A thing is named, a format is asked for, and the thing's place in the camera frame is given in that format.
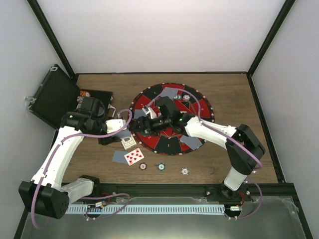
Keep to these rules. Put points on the face-up hearts playing card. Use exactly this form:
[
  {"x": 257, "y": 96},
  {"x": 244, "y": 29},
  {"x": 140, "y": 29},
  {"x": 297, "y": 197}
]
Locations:
[{"x": 134, "y": 156}]

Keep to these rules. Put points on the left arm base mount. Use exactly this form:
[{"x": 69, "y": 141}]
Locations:
[{"x": 104, "y": 196}]

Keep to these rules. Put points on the light blue slotted cable duct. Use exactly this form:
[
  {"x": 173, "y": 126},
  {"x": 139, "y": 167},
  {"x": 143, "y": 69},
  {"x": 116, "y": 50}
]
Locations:
[{"x": 200, "y": 209}]

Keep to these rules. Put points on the orange chip stack in case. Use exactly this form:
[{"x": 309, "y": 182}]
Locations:
[{"x": 84, "y": 94}]

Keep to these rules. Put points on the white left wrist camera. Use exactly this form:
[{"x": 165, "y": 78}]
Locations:
[{"x": 114, "y": 125}]

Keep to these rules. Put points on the white playing card box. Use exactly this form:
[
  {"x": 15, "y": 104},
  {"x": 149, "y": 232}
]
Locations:
[{"x": 128, "y": 142}]

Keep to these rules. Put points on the face-down cards seat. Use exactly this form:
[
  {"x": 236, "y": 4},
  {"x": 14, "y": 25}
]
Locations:
[
  {"x": 169, "y": 92},
  {"x": 139, "y": 113},
  {"x": 192, "y": 142}
]

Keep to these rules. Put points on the round red black poker mat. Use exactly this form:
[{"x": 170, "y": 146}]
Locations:
[{"x": 167, "y": 142}]

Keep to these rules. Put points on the blue patterned card deck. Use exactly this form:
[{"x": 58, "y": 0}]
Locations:
[{"x": 123, "y": 134}]

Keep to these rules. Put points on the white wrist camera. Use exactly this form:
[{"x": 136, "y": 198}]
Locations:
[
  {"x": 114, "y": 125},
  {"x": 149, "y": 112}
]

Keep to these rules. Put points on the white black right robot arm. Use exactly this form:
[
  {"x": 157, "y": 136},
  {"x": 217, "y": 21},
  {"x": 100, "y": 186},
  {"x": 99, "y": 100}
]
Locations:
[{"x": 243, "y": 147}]

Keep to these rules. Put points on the brown poker chip stack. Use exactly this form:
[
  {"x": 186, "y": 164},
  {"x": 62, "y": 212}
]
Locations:
[{"x": 143, "y": 166}]

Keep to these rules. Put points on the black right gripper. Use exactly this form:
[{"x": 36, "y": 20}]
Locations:
[{"x": 142, "y": 120}]

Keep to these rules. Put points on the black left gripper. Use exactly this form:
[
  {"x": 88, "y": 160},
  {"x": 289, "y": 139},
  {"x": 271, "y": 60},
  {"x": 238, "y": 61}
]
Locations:
[{"x": 106, "y": 140}]

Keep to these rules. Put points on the black poker chip case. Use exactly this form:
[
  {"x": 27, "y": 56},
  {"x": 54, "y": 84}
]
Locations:
[{"x": 57, "y": 95}]

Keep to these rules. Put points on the grey striped chips in case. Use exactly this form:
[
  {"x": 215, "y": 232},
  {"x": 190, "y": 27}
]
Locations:
[{"x": 79, "y": 99}]

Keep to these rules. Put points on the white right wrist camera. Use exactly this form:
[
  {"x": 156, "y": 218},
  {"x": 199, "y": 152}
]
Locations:
[{"x": 149, "y": 112}]

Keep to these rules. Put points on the blue white poker chip stack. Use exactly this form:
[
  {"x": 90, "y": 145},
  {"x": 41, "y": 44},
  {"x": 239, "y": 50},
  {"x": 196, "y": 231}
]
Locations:
[{"x": 184, "y": 171}]

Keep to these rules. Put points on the teal poker chip stack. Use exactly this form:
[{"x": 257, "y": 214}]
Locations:
[{"x": 161, "y": 167}]

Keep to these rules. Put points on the black aluminium frame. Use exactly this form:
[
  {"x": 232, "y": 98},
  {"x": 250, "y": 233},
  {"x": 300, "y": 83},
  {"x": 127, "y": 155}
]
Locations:
[{"x": 281, "y": 188}]

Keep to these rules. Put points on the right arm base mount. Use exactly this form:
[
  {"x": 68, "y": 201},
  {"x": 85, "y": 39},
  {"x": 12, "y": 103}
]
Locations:
[{"x": 224, "y": 195}]

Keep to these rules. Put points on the single face-down blue card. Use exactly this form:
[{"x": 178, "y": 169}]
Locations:
[{"x": 119, "y": 157}]

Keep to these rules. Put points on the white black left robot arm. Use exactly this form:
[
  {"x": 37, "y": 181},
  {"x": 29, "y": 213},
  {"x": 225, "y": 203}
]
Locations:
[{"x": 62, "y": 159}]

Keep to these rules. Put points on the face-down cards top seat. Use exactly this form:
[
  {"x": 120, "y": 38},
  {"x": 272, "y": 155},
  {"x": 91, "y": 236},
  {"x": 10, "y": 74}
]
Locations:
[{"x": 169, "y": 92}]

